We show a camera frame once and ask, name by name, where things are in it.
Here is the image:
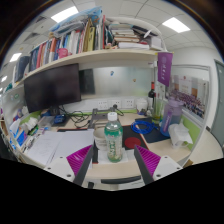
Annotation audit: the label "black computer monitor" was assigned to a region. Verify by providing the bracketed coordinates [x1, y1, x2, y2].
[24, 64, 81, 112]

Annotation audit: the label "purple translucent water pitcher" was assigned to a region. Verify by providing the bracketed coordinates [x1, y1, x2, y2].
[160, 97, 183, 137]

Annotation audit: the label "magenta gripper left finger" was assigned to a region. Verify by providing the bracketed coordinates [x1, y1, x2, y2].
[66, 145, 93, 186]

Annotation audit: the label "black cables on desk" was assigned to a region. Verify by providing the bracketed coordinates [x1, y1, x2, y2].
[59, 104, 125, 129]

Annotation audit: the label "group photo poster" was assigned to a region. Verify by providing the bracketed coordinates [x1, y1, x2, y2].
[170, 75, 209, 118]

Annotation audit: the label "dark wine bottle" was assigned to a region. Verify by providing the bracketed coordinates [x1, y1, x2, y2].
[148, 82, 155, 109]

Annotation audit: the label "row of upright books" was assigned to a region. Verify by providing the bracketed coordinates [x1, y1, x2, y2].
[14, 16, 105, 82]

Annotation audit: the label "grey metal stand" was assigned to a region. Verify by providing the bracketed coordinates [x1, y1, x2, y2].
[88, 108, 109, 129]

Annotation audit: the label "blue coiled cable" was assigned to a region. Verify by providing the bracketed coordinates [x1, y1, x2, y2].
[130, 119, 160, 136]

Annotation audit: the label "white paper cup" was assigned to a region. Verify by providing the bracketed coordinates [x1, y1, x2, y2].
[93, 128, 107, 150]

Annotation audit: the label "white wall power sockets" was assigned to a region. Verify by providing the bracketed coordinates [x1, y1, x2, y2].
[97, 98, 135, 110]

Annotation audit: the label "white napkin under bottle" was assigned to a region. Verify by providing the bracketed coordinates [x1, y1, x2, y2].
[98, 149, 128, 164]

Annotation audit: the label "green plastic water bottle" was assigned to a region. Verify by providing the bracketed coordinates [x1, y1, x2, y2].
[104, 112, 123, 156]

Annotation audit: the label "stack of books on shelf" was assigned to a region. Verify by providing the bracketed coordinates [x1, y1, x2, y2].
[108, 23, 162, 50]

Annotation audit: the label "white paper sheets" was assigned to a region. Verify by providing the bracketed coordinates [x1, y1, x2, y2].
[27, 130, 93, 166]

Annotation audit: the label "purple hanging pennant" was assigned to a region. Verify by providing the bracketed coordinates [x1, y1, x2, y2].
[158, 52, 173, 86]

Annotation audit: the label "white wooden shelf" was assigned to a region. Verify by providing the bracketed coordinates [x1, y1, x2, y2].
[15, 49, 158, 86]

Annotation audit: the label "white crumpled tissue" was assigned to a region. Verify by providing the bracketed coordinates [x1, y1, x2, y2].
[168, 123, 193, 149]

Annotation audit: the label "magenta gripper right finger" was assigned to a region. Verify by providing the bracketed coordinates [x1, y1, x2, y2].
[134, 145, 161, 185]

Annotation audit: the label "red round coaster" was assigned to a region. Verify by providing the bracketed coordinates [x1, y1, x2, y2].
[124, 137, 141, 149]

